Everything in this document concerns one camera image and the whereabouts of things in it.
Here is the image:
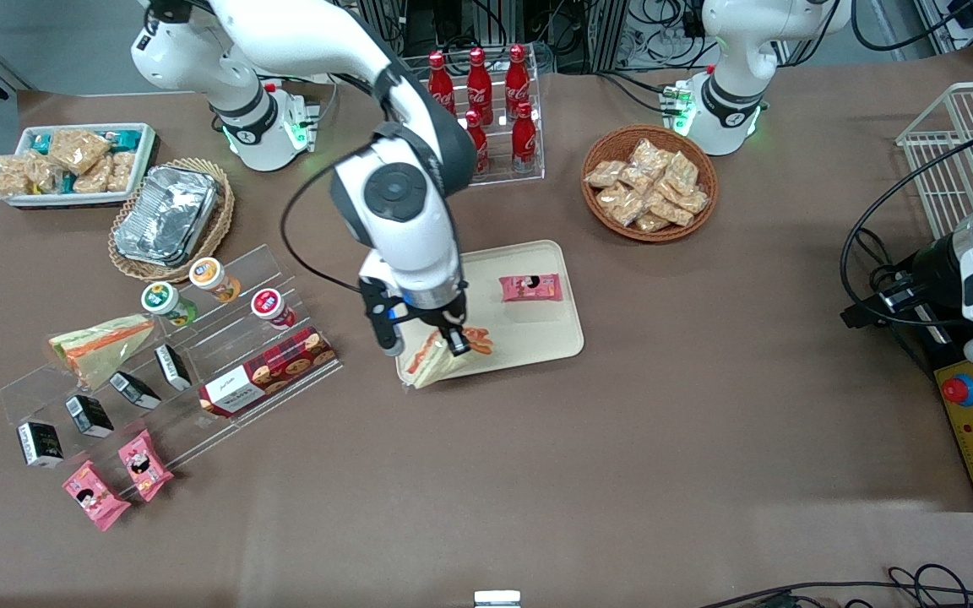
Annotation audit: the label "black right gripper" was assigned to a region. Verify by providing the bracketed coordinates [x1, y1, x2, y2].
[358, 272, 473, 357]

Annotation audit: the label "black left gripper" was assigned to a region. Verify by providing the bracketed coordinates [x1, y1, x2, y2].
[840, 236, 965, 331]

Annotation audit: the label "triangle sandwich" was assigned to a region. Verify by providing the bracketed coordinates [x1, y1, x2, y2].
[401, 326, 497, 392]
[48, 314, 156, 390]

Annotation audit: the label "beige plastic tray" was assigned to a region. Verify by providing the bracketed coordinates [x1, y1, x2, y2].
[392, 240, 585, 386]

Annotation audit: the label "white rectangular snack tray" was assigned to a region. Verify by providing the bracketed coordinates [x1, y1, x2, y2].
[7, 122, 159, 209]

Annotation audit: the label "pink snack packet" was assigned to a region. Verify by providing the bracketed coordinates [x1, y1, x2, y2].
[61, 460, 132, 532]
[117, 428, 176, 504]
[498, 273, 564, 304]

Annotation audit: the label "black equipment base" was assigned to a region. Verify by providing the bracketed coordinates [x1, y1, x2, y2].
[909, 317, 973, 513]

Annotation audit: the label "clear acrylic bottle rack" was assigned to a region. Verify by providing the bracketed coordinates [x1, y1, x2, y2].
[400, 51, 546, 187]

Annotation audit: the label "round brown wicker basket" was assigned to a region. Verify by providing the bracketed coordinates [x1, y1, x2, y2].
[580, 125, 720, 244]

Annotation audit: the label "red cola bottle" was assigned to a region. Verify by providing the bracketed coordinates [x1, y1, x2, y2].
[465, 110, 491, 176]
[427, 51, 457, 117]
[509, 102, 539, 173]
[504, 44, 532, 119]
[465, 47, 495, 126]

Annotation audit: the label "red tartan cookie box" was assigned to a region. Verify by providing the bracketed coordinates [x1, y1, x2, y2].
[198, 326, 340, 420]

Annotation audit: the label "red lid yoghurt cup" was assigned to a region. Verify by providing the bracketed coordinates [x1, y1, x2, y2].
[250, 287, 298, 331]

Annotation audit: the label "clear acrylic stepped display stand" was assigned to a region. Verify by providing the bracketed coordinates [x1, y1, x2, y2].
[0, 244, 345, 501]

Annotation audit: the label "orange lid yoghurt cup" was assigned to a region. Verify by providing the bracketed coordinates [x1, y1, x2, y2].
[188, 257, 243, 304]

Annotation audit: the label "oval tan wicker basket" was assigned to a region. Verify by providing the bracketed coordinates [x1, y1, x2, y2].
[106, 157, 236, 283]

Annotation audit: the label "white connector box green light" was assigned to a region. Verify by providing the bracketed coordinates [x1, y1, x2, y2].
[659, 79, 699, 137]
[283, 88, 321, 154]

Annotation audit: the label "small black carton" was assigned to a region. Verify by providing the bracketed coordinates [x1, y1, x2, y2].
[108, 371, 163, 411]
[153, 343, 194, 392]
[64, 394, 115, 439]
[17, 421, 66, 469]

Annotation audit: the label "green lid yoghurt cup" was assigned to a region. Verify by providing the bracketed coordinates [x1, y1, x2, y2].
[140, 282, 199, 328]

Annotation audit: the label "silver foil container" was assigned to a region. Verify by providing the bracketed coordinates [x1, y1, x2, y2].
[113, 165, 222, 263]

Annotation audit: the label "clear bag of puffed snack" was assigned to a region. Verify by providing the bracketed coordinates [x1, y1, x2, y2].
[106, 150, 138, 194]
[73, 158, 115, 194]
[47, 128, 112, 176]
[26, 155, 63, 193]
[0, 153, 41, 198]

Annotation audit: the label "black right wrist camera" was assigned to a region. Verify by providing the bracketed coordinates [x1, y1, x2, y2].
[359, 277, 408, 358]

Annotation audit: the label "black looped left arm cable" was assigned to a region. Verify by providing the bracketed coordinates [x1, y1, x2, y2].
[840, 135, 973, 328]

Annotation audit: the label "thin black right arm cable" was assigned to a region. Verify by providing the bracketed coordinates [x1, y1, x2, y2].
[280, 142, 388, 295]

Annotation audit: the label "white wire basket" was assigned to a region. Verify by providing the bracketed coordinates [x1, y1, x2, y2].
[895, 81, 973, 242]

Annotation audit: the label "black floor cables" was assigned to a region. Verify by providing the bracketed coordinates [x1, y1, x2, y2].
[698, 563, 973, 608]

